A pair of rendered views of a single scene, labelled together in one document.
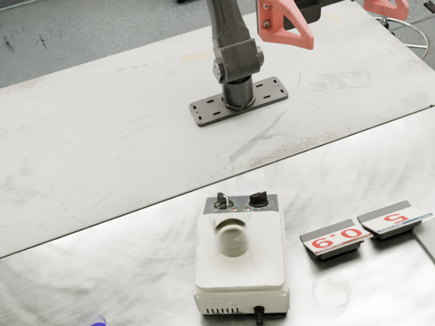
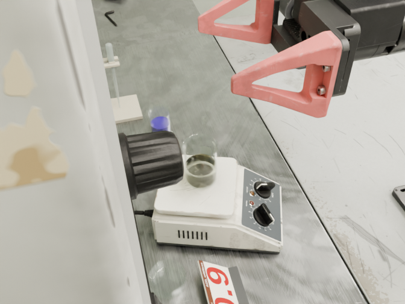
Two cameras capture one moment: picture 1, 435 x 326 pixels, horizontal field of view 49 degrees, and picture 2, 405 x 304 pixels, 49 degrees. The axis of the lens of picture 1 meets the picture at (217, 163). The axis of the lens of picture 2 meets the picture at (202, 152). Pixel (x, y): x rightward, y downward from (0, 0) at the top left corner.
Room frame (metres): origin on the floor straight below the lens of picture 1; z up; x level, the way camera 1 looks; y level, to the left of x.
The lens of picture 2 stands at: (0.34, -0.47, 1.50)
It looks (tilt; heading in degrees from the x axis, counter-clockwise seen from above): 44 degrees down; 88
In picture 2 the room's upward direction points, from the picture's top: 1 degrees counter-clockwise
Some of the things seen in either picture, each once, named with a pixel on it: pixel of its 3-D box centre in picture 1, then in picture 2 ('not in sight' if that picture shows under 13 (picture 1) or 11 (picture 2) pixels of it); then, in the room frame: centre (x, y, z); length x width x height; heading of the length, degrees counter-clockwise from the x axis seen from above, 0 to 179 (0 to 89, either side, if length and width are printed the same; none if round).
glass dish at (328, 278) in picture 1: (331, 291); (167, 278); (0.30, -0.13, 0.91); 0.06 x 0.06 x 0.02
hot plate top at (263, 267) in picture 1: (239, 248); (197, 184); (0.35, -0.01, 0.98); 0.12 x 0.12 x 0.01; 81
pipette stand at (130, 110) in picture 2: not in sight; (117, 86); (0.20, 0.29, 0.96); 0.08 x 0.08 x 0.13; 13
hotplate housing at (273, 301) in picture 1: (241, 248); (214, 202); (0.38, -0.01, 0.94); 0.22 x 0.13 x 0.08; 171
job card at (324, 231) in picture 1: (334, 235); (225, 291); (0.38, -0.16, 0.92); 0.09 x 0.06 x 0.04; 100
